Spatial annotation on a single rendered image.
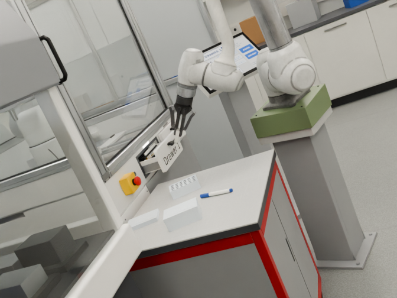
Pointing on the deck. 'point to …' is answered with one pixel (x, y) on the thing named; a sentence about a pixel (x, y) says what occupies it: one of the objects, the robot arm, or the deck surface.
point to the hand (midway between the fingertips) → (177, 135)
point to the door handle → (55, 58)
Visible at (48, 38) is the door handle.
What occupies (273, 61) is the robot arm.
